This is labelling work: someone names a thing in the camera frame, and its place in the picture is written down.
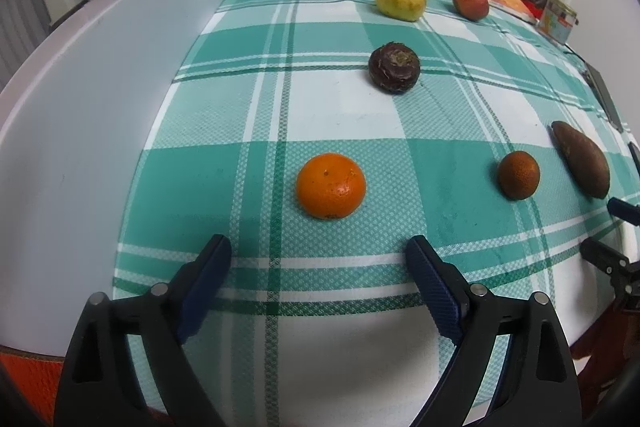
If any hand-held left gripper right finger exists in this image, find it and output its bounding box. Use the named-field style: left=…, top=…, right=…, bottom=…
left=405, top=235, right=583, bottom=427

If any small sweet potato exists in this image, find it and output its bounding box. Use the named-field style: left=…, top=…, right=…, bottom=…
left=551, top=121, right=611, bottom=200

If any orange book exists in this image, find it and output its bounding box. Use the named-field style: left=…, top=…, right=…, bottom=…
left=470, top=0, right=538, bottom=24

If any white cardboard box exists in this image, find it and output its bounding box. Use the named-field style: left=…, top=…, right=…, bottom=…
left=0, top=0, right=226, bottom=358

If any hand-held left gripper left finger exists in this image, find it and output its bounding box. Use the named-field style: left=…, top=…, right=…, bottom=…
left=54, top=234, right=232, bottom=427

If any person's orange trouser leg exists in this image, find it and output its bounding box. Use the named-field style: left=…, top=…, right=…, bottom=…
left=570, top=302, right=640, bottom=415
left=0, top=346, right=66, bottom=427

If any green white checkered tablecloth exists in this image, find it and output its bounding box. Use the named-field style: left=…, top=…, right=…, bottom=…
left=112, top=0, right=640, bottom=424

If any black smartphone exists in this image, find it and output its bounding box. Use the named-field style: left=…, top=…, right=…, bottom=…
left=585, top=63, right=625, bottom=132

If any grey curtain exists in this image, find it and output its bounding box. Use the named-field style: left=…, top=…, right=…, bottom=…
left=0, top=0, right=88, bottom=78

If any red apple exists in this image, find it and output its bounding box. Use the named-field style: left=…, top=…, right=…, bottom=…
left=452, top=0, right=490, bottom=20

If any dark purple mangosteen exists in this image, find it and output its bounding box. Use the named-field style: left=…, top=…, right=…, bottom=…
left=368, top=42, right=421, bottom=95

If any dark reddish orange mandarin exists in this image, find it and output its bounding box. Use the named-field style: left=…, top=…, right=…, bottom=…
left=497, top=151, right=541, bottom=200

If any bright orange mandarin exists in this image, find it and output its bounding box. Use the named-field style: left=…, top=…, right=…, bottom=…
left=296, top=153, right=367, bottom=221

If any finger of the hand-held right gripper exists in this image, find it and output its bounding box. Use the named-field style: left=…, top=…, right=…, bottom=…
left=580, top=237, right=633, bottom=280
left=607, top=198, right=640, bottom=226

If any small labelled glass jar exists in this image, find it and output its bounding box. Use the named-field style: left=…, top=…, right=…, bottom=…
left=537, top=0, right=579, bottom=44

